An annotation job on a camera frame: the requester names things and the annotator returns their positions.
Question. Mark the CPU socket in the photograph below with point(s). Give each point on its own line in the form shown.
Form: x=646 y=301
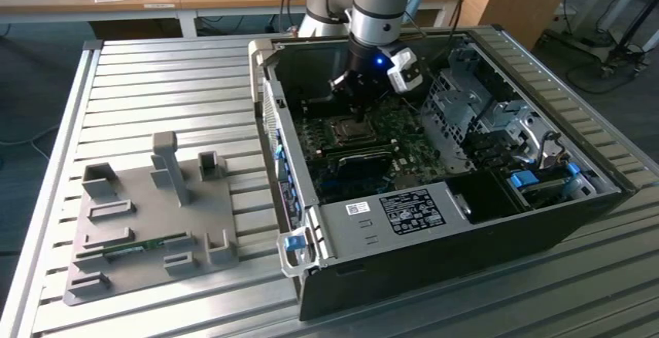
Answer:
x=355 y=139

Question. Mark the wooden cabinet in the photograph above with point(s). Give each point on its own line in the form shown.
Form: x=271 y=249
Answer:
x=530 y=6

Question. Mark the black RAM slot row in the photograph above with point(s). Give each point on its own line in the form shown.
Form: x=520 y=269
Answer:
x=361 y=149

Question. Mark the grey chipset heatsink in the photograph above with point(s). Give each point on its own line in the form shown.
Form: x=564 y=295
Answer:
x=406 y=183

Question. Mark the grey parts rack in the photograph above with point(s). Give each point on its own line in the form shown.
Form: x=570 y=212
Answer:
x=150 y=214

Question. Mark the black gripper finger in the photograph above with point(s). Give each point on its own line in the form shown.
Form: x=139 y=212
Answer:
x=357 y=112
x=365 y=112

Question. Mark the blue slot clip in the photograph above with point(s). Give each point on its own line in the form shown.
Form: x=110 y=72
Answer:
x=281 y=152

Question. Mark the green RAM stick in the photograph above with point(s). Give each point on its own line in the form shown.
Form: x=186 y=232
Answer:
x=150 y=244

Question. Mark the metal drive cage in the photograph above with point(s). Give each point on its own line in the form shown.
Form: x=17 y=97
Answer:
x=458 y=106

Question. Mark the blue plastic clip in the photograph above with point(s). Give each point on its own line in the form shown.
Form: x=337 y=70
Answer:
x=573 y=170

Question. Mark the silver CPU plate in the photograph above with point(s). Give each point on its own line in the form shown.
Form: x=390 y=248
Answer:
x=355 y=129

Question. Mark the blue case latch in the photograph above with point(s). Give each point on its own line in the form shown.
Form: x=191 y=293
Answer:
x=294 y=244

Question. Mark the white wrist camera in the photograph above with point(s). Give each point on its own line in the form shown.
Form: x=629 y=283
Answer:
x=407 y=71

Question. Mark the silver power supply unit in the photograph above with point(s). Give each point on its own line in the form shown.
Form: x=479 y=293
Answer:
x=361 y=234

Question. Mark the black PC case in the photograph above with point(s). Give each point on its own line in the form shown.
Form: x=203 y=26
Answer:
x=438 y=268

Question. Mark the black graphics card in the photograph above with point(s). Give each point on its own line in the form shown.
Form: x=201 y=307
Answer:
x=363 y=166

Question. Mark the blue disk carrier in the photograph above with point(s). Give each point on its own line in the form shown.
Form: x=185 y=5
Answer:
x=522 y=180

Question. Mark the metal locking lever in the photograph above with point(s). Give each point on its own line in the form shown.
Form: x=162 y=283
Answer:
x=375 y=129

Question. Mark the green motherboard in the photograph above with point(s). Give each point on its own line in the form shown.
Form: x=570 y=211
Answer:
x=411 y=149

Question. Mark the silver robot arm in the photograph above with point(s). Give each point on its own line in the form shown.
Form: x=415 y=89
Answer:
x=378 y=25

